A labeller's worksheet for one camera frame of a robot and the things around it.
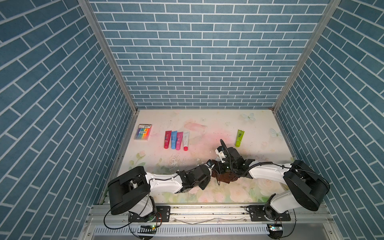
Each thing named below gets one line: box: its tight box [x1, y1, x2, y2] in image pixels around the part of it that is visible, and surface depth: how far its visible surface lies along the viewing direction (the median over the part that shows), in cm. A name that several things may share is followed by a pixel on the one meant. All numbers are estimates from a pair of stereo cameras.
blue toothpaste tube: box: [171, 130, 178, 150], surface depth 104 cm
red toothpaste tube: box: [164, 130, 172, 149], surface depth 104 cm
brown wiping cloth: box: [211, 171, 239, 184], surface depth 86 cm
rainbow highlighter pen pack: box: [133, 124, 153, 141], surface depth 107 cm
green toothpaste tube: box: [235, 129, 245, 148], surface depth 104 cm
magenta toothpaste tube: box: [175, 132, 184, 151], surface depth 104 cm
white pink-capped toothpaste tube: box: [183, 131, 190, 152], surface depth 101 cm
